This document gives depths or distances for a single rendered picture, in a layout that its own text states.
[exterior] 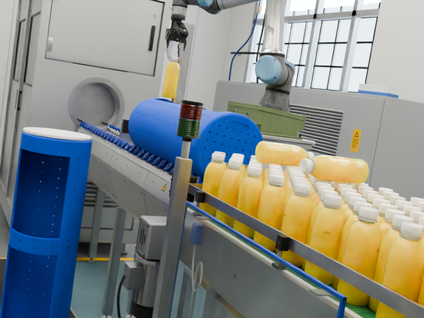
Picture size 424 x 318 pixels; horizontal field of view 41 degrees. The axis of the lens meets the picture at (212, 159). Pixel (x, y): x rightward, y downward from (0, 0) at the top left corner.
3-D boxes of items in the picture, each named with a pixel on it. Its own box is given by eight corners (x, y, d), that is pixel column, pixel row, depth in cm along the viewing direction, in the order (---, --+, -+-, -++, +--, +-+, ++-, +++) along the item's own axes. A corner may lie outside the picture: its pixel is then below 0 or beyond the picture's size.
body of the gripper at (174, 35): (178, 43, 285) (182, 18, 284) (185, 43, 278) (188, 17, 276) (164, 40, 282) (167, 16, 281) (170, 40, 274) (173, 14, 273)
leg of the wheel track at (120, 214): (110, 317, 317) (125, 206, 310) (112, 321, 311) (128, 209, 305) (99, 317, 314) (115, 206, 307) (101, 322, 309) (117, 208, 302)
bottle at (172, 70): (178, 99, 282) (183, 61, 280) (171, 98, 276) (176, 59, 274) (166, 97, 285) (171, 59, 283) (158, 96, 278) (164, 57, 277)
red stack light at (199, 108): (195, 119, 163) (198, 105, 163) (205, 121, 157) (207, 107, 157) (175, 116, 160) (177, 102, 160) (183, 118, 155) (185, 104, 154)
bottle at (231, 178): (240, 225, 179) (250, 166, 177) (228, 228, 173) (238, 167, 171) (221, 220, 183) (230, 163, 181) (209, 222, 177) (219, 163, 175)
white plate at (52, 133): (26, 125, 249) (26, 127, 249) (19, 130, 222) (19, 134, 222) (91, 134, 255) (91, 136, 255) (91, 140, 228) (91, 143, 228)
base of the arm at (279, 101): (279, 112, 279) (283, 92, 278) (294, 115, 265) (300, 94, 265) (252, 106, 273) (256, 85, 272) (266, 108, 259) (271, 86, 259)
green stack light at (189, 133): (193, 136, 164) (195, 119, 163) (202, 139, 158) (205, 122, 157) (172, 134, 161) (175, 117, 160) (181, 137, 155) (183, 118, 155)
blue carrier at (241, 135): (172, 159, 298) (187, 106, 297) (252, 195, 220) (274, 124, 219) (120, 146, 286) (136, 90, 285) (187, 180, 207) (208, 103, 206)
